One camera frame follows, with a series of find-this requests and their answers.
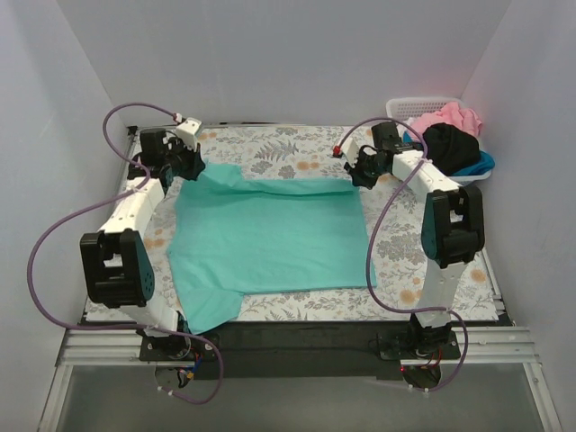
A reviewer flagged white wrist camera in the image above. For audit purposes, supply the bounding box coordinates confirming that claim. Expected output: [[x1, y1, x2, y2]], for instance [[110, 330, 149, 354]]
[[174, 113, 203, 151], [332, 140, 359, 167]]

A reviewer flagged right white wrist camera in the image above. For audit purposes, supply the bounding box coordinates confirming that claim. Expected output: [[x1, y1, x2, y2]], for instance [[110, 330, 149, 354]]
[[332, 140, 359, 167]]

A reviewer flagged black t shirt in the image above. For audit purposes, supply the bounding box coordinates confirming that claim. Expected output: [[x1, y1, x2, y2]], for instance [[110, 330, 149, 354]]
[[423, 123, 480, 176]]

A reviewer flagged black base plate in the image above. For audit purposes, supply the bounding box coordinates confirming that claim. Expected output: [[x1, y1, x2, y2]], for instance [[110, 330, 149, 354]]
[[139, 321, 464, 380]]

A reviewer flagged pink t shirt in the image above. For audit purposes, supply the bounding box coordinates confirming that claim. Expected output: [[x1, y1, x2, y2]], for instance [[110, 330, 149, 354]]
[[410, 102, 482, 138]]

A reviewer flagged blue t shirt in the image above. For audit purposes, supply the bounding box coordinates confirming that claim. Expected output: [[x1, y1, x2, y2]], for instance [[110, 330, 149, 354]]
[[401, 131, 495, 176]]

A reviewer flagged white plastic laundry basket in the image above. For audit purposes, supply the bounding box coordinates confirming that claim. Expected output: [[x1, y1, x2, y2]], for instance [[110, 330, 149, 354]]
[[386, 96, 495, 185]]

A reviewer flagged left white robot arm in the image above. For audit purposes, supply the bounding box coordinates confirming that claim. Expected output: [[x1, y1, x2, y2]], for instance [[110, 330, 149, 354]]
[[80, 119, 205, 337]]

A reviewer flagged teal t shirt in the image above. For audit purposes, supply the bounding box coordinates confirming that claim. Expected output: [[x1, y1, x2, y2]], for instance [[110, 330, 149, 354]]
[[167, 164, 375, 334]]

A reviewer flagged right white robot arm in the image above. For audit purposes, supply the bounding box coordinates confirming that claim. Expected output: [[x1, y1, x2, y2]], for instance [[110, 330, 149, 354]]
[[332, 117, 485, 359]]

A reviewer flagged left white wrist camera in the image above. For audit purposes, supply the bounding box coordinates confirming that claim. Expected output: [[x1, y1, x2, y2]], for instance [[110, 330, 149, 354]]
[[174, 113, 203, 151]]

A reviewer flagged aluminium frame rail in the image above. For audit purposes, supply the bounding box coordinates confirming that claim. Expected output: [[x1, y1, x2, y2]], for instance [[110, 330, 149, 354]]
[[38, 326, 562, 431]]

